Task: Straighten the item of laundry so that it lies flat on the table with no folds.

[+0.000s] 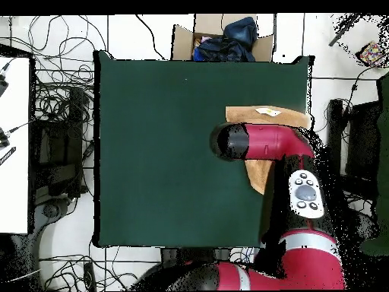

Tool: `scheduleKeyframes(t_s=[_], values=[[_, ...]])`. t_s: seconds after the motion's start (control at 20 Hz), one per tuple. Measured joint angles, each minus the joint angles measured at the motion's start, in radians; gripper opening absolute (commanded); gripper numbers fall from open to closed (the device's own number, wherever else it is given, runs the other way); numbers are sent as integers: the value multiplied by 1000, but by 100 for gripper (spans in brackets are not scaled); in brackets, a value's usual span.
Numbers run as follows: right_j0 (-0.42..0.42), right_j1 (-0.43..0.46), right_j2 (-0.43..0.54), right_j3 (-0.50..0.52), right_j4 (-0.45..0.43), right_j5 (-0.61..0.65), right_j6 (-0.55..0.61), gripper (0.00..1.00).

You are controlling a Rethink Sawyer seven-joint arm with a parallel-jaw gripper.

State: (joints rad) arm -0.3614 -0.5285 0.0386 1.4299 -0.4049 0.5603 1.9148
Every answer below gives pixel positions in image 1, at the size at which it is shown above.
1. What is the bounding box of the orange terry towel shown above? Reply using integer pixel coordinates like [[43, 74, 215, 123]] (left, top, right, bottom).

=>
[[224, 105, 312, 195]]

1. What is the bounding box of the black flat strip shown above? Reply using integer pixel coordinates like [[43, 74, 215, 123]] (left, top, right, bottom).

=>
[[0, 146, 17, 167]]

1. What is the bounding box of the multicoloured speckled item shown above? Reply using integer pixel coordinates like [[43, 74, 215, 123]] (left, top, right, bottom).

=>
[[356, 40, 388, 69]]

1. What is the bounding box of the dark green table cloth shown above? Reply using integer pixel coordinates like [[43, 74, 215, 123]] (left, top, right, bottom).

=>
[[92, 49, 315, 248]]

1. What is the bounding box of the brown cardboard box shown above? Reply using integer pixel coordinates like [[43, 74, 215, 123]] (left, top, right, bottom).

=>
[[170, 13, 276, 62]]

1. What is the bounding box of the dark blue clothes pile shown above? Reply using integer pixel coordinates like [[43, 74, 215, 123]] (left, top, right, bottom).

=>
[[191, 16, 259, 62]]

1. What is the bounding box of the white desk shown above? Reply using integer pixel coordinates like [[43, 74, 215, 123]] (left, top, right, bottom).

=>
[[0, 56, 31, 235]]

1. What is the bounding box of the green cloth covered table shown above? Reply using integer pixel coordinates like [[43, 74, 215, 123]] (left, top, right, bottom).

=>
[[359, 72, 389, 256]]

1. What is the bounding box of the black rod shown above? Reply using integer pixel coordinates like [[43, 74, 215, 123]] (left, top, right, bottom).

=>
[[327, 13, 364, 47]]

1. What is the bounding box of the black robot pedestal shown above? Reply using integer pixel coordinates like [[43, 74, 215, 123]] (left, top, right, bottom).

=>
[[160, 247, 232, 265]]

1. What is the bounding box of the single black cable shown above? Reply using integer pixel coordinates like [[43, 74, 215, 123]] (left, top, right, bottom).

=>
[[134, 13, 166, 61]]

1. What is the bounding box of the black stand frame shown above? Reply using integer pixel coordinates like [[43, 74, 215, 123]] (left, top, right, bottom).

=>
[[30, 86, 92, 211], [323, 98, 382, 211]]

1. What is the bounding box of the black cable tangle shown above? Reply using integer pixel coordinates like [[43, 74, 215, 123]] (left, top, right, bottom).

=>
[[39, 240, 144, 291], [0, 14, 109, 122]]

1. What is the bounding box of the black device with cable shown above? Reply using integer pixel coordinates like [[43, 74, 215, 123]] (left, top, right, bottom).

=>
[[0, 119, 34, 150], [0, 57, 16, 98]]

